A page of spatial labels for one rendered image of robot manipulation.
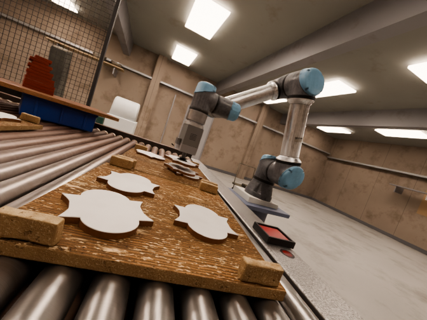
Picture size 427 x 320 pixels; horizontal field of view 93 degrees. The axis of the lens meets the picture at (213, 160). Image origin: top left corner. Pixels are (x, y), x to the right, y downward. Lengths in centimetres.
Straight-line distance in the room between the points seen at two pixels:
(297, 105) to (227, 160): 790
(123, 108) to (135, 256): 466
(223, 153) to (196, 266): 842
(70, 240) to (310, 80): 92
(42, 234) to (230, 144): 857
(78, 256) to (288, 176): 83
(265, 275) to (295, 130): 76
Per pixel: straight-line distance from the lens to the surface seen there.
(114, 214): 33
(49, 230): 27
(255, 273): 30
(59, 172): 58
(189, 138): 75
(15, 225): 28
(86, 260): 27
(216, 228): 39
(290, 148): 98
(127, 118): 483
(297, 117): 98
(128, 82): 811
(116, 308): 25
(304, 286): 42
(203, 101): 77
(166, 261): 28
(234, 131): 876
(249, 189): 110
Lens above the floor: 109
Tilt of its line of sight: 5 degrees down
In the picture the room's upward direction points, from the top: 19 degrees clockwise
